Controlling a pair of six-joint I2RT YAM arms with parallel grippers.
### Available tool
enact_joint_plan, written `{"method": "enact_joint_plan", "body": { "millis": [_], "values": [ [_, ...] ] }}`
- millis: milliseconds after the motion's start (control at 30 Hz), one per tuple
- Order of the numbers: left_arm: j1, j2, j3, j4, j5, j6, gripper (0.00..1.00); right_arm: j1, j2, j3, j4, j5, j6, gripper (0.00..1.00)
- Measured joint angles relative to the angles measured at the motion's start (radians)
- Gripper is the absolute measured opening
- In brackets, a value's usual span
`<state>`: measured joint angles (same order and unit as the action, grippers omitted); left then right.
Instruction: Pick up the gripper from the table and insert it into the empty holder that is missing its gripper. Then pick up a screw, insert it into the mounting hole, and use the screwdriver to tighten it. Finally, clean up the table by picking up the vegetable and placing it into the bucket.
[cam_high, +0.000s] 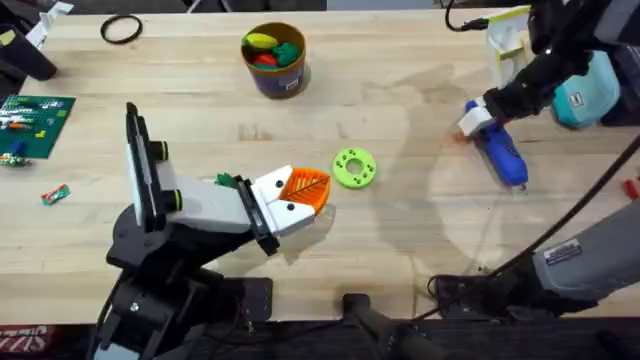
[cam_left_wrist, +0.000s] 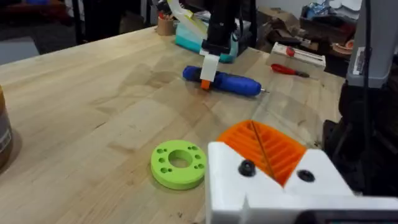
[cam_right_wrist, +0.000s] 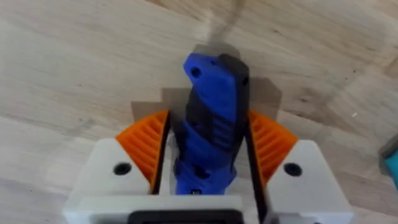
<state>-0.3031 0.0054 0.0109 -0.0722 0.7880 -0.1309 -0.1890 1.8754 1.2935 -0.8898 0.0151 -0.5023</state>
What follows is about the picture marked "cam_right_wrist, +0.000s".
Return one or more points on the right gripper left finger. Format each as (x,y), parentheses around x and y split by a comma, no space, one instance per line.
(124,168)

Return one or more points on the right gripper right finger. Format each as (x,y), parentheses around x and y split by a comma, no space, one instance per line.
(298,180)

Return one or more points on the blue electric screwdriver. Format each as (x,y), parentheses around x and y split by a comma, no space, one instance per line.
(211,102)

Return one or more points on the teal box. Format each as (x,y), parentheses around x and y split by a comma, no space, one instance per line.
(392,165)

